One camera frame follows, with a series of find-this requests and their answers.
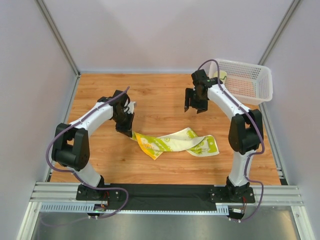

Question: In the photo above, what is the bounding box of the green patterned towel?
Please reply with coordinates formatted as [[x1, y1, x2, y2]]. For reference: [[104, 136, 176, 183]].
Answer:
[[213, 70, 227, 84]]

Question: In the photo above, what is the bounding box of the yellow green towel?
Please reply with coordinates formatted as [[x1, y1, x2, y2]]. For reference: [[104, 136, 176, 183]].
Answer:
[[131, 127, 220, 160]]

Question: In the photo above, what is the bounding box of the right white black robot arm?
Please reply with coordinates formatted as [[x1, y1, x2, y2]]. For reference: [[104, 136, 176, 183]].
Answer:
[[184, 69, 264, 202]]

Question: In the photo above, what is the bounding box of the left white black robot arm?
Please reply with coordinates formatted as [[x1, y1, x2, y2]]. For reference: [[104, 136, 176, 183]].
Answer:
[[47, 90, 135, 191]]

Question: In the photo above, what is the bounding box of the white perforated plastic basket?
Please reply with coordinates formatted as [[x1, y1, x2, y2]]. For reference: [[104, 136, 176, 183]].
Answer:
[[208, 59, 273, 106]]

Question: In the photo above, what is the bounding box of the black cloth strip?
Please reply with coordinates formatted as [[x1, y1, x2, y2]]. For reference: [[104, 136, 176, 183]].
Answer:
[[110, 183, 217, 211]]

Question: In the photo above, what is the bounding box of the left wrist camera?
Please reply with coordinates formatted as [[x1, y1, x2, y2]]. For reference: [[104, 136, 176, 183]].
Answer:
[[127, 101, 137, 114]]

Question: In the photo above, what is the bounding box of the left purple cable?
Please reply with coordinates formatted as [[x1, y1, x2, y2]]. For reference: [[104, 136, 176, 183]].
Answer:
[[45, 86, 130, 220]]

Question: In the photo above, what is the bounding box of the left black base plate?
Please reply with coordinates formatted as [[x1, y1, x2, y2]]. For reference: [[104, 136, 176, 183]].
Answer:
[[75, 184, 121, 201]]

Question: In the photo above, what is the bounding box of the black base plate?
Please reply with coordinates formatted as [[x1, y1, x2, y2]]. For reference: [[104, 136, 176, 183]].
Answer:
[[209, 185, 256, 204], [75, 184, 121, 201]]

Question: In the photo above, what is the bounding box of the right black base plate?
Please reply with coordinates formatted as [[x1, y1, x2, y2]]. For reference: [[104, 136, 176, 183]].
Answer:
[[209, 185, 256, 204]]

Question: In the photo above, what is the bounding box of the grey slotted cable duct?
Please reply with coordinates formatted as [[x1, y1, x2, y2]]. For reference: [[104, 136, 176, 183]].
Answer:
[[39, 202, 229, 216]]

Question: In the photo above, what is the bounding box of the aluminium front rail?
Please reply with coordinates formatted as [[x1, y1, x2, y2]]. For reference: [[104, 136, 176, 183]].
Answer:
[[29, 182, 304, 207]]

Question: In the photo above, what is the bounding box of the right aluminium frame post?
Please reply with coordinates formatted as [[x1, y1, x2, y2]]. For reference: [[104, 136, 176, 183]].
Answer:
[[258, 0, 302, 66]]

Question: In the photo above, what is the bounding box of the aluminium frame post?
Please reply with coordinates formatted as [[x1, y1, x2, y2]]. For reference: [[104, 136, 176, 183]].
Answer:
[[35, 0, 81, 77], [258, 0, 302, 66]]

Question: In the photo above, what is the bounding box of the left aluminium frame post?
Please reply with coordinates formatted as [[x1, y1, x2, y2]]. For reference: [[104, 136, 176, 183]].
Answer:
[[35, 0, 81, 77]]

